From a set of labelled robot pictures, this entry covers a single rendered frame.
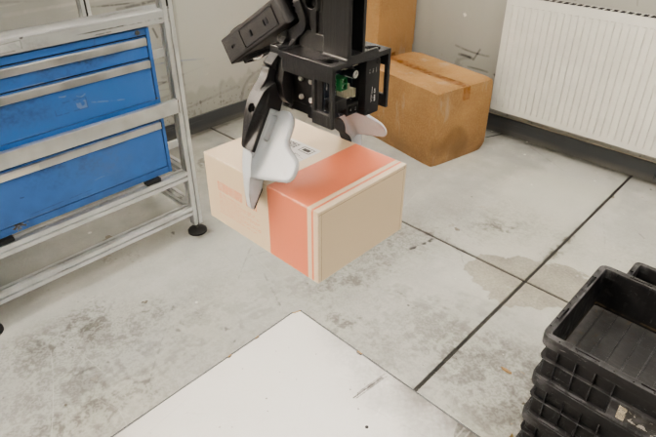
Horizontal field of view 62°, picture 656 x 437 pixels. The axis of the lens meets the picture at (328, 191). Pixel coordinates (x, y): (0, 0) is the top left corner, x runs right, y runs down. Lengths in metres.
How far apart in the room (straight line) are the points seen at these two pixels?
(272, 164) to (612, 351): 1.00
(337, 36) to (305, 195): 0.14
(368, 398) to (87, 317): 1.45
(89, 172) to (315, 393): 1.42
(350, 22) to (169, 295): 1.79
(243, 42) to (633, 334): 1.10
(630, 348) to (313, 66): 1.06
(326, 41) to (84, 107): 1.61
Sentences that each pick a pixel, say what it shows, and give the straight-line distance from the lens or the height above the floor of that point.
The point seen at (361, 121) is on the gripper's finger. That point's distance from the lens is 0.54.
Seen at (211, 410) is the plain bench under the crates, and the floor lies 0.70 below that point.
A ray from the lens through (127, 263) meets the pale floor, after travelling 2.33.
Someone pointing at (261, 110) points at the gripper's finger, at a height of 1.19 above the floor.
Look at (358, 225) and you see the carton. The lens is 0.50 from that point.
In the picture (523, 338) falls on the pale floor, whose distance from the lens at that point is 2.01.
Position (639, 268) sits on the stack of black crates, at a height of 0.36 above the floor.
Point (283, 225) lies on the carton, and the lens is 0.49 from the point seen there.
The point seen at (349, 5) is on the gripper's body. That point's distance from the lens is 0.42.
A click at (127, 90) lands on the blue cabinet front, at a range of 2.05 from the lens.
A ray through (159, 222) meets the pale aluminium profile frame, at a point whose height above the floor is 0.14.
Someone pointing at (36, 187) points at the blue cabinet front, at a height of 0.45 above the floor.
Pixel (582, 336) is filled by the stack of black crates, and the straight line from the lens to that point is 1.34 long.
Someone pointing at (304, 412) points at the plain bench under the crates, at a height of 0.70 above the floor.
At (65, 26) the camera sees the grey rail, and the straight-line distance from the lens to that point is 1.92.
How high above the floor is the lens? 1.36
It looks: 31 degrees down
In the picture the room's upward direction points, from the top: straight up
